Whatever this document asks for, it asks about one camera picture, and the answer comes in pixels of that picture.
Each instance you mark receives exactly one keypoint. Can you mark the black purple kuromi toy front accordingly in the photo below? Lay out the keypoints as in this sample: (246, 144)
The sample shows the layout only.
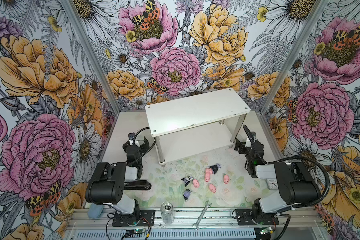
(186, 194)

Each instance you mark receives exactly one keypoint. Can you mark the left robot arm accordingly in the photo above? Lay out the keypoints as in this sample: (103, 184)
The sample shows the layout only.
(109, 181)

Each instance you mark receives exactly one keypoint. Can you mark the pink pig toy left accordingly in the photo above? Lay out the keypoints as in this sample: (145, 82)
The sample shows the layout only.
(196, 183)

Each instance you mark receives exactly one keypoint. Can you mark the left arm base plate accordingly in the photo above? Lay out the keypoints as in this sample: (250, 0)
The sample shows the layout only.
(142, 218)

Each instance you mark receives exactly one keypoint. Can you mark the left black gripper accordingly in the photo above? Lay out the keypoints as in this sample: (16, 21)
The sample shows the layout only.
(132, 147)

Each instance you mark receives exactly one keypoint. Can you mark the silver drink can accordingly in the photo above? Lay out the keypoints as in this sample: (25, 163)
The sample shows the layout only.
(167, 213)

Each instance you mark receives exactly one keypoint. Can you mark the green circuit board right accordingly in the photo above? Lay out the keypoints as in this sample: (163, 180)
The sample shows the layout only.
(268, 230)

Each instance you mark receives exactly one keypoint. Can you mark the pink pig toy upper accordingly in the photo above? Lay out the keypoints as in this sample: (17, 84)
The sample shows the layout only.
(208, 173)

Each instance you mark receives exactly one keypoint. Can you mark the black purple kuromi toy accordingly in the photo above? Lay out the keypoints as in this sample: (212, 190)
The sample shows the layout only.
(186, 194)
(215, 168)

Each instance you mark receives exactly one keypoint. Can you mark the green circuit board left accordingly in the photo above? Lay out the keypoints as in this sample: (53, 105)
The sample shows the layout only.
(137, 233)

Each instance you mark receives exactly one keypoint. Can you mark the aluminium front rail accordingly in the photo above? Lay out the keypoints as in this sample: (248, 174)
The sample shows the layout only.
(185, 218)

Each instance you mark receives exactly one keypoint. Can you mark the black white kuromi toy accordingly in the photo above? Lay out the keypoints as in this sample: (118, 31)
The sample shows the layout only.
(187, 180)

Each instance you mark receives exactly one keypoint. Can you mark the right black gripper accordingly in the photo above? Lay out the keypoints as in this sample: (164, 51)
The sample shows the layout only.
(252, 147)

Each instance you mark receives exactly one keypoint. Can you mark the pink pig toy right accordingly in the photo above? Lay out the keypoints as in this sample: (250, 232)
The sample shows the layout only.
(226, 179)

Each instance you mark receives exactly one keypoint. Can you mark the silver wrench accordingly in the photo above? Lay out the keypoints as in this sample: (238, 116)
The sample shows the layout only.
(196, 224)

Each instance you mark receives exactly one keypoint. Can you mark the pink pig toy lower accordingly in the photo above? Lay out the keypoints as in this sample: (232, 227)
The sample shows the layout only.
(212, 188)

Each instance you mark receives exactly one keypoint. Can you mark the green circuit board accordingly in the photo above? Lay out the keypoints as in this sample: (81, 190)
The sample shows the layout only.
(137, 233)
(268, 230)

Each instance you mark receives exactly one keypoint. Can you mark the small white clock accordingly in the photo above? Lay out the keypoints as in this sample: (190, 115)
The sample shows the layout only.
(272, 184)

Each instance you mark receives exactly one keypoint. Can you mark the black purple kuromi toy back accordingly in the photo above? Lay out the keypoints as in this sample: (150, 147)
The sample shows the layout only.
(215, 168)

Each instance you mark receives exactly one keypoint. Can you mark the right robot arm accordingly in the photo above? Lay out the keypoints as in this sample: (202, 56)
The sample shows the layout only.
(296, 187)

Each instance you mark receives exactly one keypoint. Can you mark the white two-tier shelf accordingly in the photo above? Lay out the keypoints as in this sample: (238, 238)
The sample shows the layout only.
(193, 125)

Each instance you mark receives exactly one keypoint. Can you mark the blue grey sponge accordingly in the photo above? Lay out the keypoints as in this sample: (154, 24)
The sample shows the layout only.
(95, 211)

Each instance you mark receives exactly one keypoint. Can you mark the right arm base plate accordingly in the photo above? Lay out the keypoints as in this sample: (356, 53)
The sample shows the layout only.
(247, 217)

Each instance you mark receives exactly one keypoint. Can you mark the pink pig toy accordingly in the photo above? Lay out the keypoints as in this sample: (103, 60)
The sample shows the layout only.
(208, 173)
(212, 188)
(196, 183)
(226, 179)

